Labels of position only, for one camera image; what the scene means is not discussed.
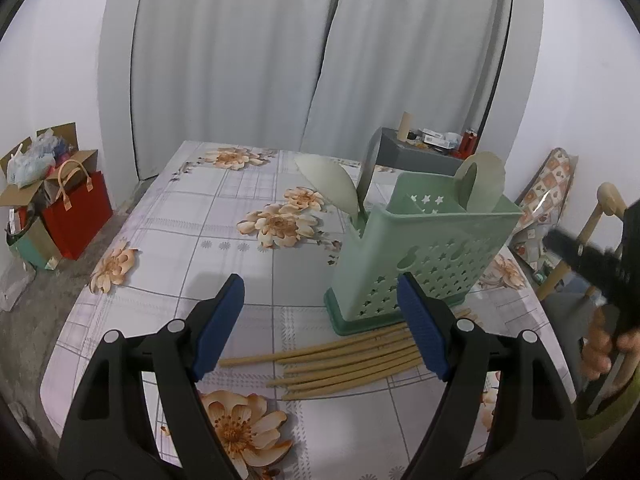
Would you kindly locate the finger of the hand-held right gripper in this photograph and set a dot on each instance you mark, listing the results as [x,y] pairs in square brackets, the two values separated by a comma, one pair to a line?
[585,260]

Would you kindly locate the floral patterned bag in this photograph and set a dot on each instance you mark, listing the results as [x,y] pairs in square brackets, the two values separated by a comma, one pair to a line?
[545,200]

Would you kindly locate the pale blue plastic bag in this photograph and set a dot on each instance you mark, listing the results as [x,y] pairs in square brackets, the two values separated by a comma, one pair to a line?
[30,162]

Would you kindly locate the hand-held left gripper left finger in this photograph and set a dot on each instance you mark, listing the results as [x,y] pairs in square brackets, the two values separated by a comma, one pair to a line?
[220,325]

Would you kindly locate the bundle of wooden chopsticks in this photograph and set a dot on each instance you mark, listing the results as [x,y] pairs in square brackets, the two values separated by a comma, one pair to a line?
[340,360]

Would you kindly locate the cardboard tube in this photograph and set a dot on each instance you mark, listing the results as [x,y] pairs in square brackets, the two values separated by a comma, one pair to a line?
[405,127]

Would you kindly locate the red bottle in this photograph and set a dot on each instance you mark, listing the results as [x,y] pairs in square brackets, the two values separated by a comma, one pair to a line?
[468,142]

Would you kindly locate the white curtain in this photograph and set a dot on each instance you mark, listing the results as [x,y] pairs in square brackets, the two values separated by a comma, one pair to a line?
[410,45]
[225,60]

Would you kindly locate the green paper bag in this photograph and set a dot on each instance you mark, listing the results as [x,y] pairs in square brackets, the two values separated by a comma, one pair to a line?
[35,242]

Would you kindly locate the green perforated utensil holder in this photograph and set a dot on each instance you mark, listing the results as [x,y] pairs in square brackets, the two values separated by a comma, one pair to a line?
[430,250]

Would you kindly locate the person's right hand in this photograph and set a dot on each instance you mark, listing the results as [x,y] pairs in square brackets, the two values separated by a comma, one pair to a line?
[597,355]

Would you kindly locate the red gift bag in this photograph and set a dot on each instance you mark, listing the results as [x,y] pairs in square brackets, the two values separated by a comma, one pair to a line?
[80,215]

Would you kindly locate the small white boxes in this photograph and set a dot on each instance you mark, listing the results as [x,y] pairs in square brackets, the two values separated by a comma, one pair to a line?
[440,138]

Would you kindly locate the open cardboard box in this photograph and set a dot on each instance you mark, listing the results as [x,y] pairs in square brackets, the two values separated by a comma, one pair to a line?
[67,140]

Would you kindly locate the grey side cabinet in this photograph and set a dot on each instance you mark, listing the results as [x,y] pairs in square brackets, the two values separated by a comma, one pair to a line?
[425,157]

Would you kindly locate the wooden chair with dark seat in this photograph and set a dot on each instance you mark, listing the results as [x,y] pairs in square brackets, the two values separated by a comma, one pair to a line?
[575,255]

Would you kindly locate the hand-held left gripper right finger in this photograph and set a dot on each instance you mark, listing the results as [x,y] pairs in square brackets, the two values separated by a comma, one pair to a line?
[425,330]

